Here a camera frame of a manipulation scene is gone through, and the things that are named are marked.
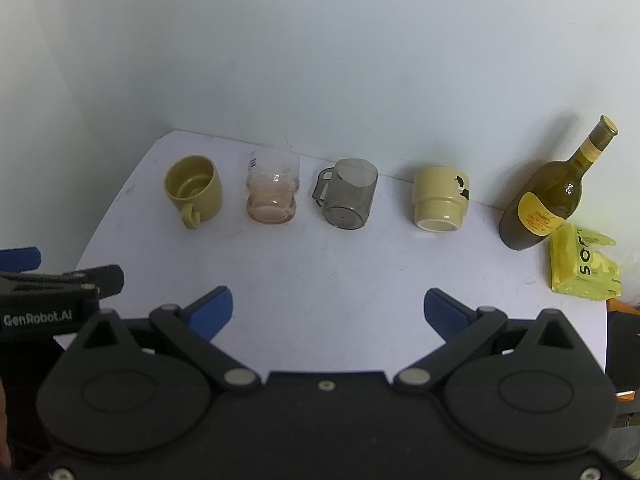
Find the green glass wine bottle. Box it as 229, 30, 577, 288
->
498, 115, 620, 252

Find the yellow tissue packet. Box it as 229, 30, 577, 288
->
549, 223, 623, 302

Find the olive yellow mug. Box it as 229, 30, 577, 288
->
164, 155, 224, 230

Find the cream ceramic cup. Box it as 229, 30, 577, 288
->
411, 165, 472, 234

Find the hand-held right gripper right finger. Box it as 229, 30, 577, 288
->
393, 287, 597, 392

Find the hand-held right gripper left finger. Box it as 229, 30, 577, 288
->
65, 286, 262, 391

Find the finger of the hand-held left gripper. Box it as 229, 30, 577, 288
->
0, 264, 125, 307
0, 246, 42, 274

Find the pink clear glass cup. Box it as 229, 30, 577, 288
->
245, 149, 301, 225

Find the grey transparent cup with handle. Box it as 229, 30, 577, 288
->
312, 158, 379, 231

